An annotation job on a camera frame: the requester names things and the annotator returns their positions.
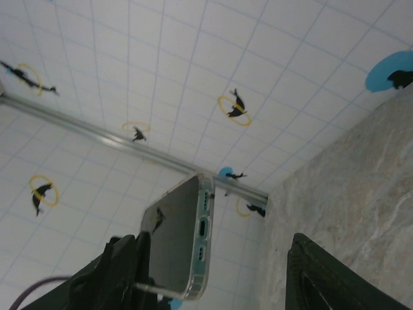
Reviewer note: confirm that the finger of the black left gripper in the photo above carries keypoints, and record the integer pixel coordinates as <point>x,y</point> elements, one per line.
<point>144,258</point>

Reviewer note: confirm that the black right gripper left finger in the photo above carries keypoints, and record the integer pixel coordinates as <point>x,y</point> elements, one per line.
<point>106,284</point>

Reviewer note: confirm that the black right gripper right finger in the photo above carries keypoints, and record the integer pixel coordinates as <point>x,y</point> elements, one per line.
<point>322,284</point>

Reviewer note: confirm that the black smartphone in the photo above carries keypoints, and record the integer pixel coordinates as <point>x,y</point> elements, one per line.
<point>174,239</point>

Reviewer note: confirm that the black phone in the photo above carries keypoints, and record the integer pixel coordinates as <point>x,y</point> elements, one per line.
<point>198,274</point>

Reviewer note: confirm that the aluminium corner post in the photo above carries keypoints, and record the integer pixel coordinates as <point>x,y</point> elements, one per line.
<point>96,135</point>

